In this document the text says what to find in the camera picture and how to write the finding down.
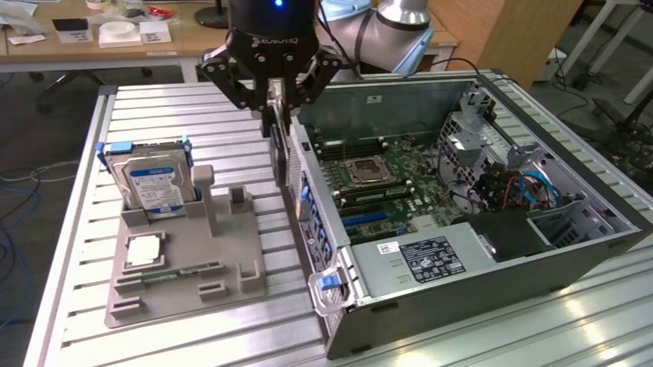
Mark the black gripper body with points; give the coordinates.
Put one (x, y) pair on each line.
(273, 42)

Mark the graphics card with metal bracket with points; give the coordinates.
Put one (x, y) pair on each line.
(280, 126)

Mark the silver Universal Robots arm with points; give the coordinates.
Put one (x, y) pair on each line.
(404, 19)

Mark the black round lamp base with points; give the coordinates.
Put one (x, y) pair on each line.
(212, 18)

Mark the plain white box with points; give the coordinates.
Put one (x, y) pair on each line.
(154, 32)

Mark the red packet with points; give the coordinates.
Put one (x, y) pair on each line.
(158, 12)

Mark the metal CPU socket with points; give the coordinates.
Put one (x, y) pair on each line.
(365, 172)

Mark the blue card retainer clip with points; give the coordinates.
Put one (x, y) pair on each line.
(321, 235)
(315, 214)
(329, 254)
(305, 187)

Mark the hard disk in blue caddy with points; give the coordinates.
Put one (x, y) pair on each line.
(153, 183)

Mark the black chair base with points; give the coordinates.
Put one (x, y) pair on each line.
(66, 82)

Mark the white tape roll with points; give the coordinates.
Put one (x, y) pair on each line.
(96, 4)

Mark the black and white box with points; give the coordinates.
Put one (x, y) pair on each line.
(73, 30)

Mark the green motherboard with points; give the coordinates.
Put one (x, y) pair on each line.
(427, 187)

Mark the black expansion slot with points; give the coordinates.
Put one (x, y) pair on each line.
(360, 209)

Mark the wooden cabinet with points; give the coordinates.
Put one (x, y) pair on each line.
(511, 38)

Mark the white paper card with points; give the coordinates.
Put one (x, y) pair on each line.
(26, 39)

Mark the grey parts rack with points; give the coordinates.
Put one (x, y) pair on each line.
(205, 237)

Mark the silver chipset heatsink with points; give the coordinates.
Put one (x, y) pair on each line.
(423, 223)

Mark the clear plastic bag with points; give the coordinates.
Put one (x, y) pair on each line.
(21, 15)

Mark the white power box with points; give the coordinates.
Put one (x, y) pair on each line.
(555, 67)

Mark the silver CPU chip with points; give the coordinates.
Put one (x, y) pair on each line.
(145, 252)

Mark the grey power supply unit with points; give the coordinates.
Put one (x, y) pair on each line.
(429, 256)

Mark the blue case release tab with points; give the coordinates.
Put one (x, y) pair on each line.
(328, 286)

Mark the black equipment stand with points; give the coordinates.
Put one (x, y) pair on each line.
(632, 126)

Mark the open grey PC case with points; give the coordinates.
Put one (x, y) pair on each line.
(460, 294)

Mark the metal disk bay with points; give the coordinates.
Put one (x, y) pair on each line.
(587, 218)

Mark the wooden desk white frame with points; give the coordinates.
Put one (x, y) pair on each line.
(52, 53)
(205, 40)

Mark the white table frame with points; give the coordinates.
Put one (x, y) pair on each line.
(598, 65)

